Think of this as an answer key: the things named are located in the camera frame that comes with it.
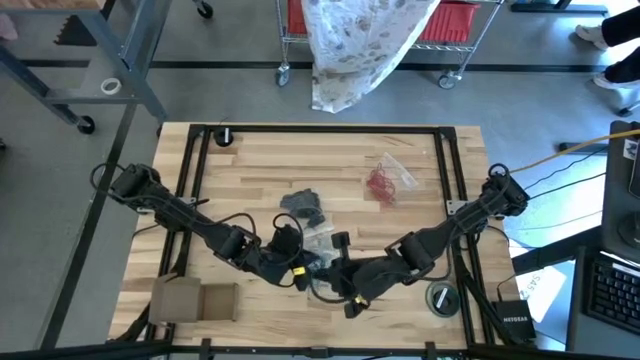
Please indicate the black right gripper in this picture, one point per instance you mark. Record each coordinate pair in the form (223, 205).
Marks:
(367, 277)

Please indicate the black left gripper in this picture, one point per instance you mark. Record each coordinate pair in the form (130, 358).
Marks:
(280, 267)

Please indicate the clear plastic zip bag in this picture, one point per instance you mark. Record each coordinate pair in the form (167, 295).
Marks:
(400, 175)
(325, 225)
(320, 242)

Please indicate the black wide rubber band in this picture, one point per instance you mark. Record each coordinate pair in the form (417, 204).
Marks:
(292, 202)
(312, 205)

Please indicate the red thin rubber bands tangle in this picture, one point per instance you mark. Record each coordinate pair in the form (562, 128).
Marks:
(380, 185)

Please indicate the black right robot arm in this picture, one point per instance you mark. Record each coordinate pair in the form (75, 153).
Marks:
(465, 215)

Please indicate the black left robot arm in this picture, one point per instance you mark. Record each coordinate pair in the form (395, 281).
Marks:
(190, 217)

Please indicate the green tape roll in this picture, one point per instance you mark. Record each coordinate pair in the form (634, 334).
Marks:
(427, 298)

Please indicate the black round puck white label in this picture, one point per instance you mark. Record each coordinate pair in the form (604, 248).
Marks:
(219, 137)
(447, 295)

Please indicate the open cardboard box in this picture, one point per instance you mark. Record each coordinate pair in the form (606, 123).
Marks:
(175, 300)

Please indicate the white printed paper sheet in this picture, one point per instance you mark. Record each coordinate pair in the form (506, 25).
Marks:
(547, 295)

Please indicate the grey computer desk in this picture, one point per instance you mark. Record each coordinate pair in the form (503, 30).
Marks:
(580, 325)

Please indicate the white floral cloth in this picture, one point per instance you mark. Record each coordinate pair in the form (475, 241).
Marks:
(350, 50)

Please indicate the black keyboard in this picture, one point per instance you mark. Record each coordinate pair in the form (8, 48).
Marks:
(615, 295)

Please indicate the red plastic bin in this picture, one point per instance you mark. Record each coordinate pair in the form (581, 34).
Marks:
(450, 22)
(296, 17)

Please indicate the white tape roll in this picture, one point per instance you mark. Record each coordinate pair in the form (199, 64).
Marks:
(101, 86)

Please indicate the dark computer monitor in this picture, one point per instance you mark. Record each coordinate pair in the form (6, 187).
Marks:
(617, 200)

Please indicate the black caster wheel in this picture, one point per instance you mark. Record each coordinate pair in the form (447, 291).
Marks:
(205, 10)

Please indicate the person's shoe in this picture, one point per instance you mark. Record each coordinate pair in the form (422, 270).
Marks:
(607, 82)
(590, 36)

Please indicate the grey chair base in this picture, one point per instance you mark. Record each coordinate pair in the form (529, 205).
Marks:
(627, 102)

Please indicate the black desk foot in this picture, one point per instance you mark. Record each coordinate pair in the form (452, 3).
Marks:
(550, 7)

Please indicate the person's leg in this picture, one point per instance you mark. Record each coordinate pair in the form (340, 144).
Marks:
(622, 27)
(625, 70)

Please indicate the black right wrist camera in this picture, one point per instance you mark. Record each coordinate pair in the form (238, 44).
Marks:
(341, 240)

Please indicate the black network switch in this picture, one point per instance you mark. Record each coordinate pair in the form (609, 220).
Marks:
(515, 322)

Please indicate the wooden workbench grey steel frame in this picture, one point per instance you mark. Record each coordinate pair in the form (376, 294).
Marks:
(141, 75)

